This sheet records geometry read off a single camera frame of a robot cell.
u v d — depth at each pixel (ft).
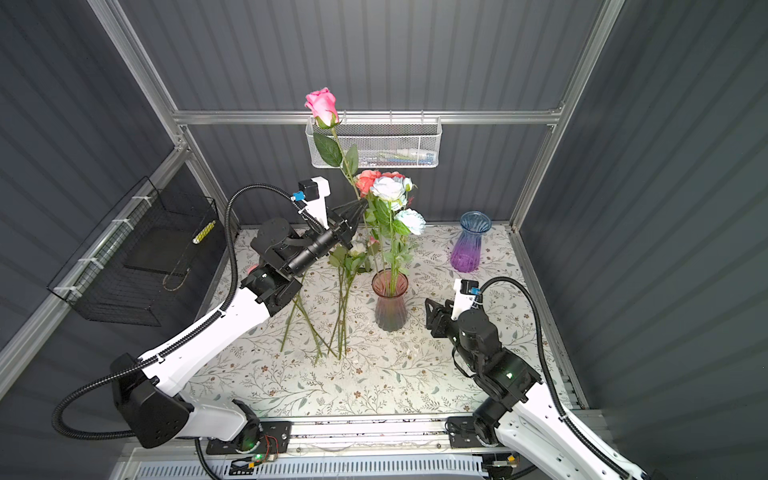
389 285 2.76
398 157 3.06
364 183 2.42
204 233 2.66
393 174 2.47
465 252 3.60
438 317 2.05
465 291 2.00
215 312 1.54
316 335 3.00
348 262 3.42
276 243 1.56
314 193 1.70
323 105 1.52
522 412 1.58
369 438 2.46
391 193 2.14
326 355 2.85
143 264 2.36
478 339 1.67
